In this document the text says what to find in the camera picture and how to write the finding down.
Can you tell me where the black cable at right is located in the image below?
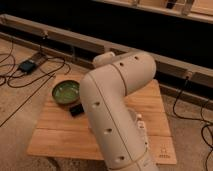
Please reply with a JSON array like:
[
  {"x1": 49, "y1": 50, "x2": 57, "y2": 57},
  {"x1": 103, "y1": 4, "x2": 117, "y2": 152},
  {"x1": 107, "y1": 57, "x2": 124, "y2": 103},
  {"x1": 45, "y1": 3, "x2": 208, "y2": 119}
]
[{"x1": 172, "y1": 75, "x2": 213, "y2": 171}]

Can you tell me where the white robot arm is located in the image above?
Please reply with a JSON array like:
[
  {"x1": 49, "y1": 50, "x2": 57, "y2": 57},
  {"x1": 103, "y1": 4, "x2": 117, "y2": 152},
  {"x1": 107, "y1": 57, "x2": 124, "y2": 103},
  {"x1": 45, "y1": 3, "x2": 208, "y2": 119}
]
[{"x1": 80, "y1": 51, "x2": 159, "y2": 171}]

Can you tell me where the black cable on floor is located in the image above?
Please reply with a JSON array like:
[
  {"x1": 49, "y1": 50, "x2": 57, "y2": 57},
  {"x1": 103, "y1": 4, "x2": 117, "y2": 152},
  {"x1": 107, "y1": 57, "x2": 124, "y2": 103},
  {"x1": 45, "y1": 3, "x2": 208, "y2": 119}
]
[{"x1": 0, "y1": 39, "x2": 72, "y2": 128}]

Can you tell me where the black rectangular block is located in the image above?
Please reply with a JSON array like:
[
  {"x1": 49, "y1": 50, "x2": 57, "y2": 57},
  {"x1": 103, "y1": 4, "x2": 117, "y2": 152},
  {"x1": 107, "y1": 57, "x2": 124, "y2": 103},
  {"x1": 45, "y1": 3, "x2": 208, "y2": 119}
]
[{"x1": 69, "y1": 104, "x2": 84, "y2": 117}]

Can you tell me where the green bowl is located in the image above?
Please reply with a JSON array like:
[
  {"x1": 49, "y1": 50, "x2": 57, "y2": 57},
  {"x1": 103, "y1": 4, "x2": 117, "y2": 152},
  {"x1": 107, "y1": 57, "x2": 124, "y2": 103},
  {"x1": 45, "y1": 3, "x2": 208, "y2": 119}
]
[{"x1": 52, "y1": 80, "x2": 79, "y2": 105}]

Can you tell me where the wooden table board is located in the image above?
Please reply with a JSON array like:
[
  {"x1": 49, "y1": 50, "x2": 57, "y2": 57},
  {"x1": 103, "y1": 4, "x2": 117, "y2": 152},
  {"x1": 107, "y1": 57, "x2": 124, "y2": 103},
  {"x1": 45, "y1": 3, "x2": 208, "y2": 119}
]
[{"x1": 27, "y1": 80, "x2": 177, "y2": 164}]

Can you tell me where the long wooden rail frame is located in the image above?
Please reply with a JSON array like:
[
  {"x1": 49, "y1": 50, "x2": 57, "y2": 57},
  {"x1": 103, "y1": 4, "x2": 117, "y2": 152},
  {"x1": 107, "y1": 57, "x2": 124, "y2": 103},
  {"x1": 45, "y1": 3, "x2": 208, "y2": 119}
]
[{"x1": 0, "y1": 14, "x2": 213, "y2": 110}]

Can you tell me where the black power adapter box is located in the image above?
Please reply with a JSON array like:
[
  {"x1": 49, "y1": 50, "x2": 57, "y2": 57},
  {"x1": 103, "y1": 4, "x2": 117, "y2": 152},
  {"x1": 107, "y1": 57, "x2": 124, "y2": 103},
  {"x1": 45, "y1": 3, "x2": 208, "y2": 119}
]
[{"x1": 18, "y1": 60, "x2": 36, "y2": 73}]

